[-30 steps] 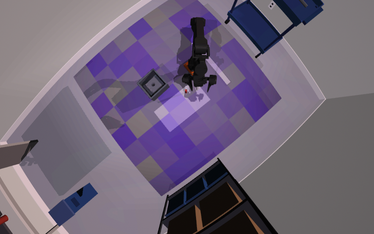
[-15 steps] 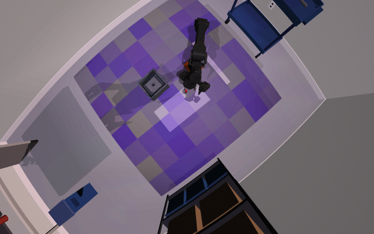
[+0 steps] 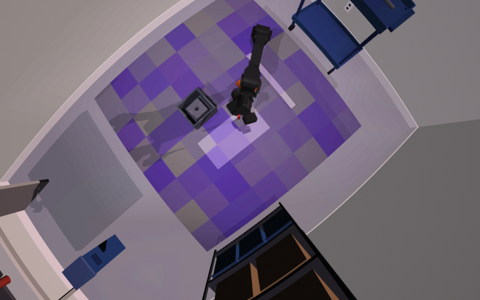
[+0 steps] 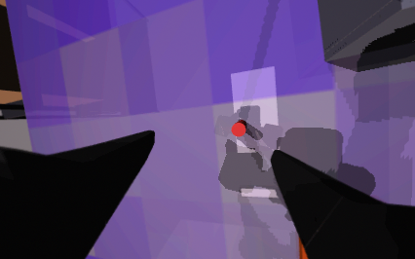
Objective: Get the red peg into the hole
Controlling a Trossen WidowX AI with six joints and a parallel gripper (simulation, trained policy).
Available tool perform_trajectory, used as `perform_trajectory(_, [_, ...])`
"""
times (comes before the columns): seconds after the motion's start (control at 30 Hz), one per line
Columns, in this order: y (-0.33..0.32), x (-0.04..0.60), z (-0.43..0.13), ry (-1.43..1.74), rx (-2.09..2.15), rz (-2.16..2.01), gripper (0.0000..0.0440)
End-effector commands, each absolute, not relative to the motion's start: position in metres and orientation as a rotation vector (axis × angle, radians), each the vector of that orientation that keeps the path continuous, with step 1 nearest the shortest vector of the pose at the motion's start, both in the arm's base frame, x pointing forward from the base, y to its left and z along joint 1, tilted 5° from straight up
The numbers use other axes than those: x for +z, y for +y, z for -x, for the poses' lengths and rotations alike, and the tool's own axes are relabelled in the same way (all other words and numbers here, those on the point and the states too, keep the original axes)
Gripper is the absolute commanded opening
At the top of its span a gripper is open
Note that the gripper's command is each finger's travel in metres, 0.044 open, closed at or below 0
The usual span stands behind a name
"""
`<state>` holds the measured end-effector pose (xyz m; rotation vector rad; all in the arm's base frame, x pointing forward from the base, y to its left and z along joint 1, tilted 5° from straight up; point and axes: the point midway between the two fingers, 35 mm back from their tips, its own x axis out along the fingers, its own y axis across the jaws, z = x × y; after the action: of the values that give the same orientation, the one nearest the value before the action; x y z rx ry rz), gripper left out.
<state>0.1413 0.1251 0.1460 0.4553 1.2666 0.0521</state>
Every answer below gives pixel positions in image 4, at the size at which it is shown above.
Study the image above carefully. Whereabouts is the dark grey open box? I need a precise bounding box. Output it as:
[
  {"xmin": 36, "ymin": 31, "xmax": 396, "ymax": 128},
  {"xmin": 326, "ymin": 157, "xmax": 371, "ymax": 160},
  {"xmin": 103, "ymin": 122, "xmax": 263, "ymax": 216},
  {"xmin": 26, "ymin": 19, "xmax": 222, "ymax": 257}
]
[{"xmin": 318, "ymin": 0, "xmax": 415, "ymax": 62}]

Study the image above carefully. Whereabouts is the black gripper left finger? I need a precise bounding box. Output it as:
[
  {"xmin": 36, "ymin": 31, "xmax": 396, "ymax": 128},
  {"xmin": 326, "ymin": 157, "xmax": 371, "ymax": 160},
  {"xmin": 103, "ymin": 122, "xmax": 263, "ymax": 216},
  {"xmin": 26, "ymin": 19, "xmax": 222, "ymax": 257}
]
[{"xmin": 0, "ymin": 130, "xmax": 155, "ymax": 259}]

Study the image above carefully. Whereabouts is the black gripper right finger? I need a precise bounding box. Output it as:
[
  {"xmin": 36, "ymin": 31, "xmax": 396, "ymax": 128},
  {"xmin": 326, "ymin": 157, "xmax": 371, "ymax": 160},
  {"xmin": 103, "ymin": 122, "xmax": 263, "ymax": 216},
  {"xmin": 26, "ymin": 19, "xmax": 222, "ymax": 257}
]
[{"xmin": 271, "ymin": 150, "xmax": 415, "ymax": 259}]

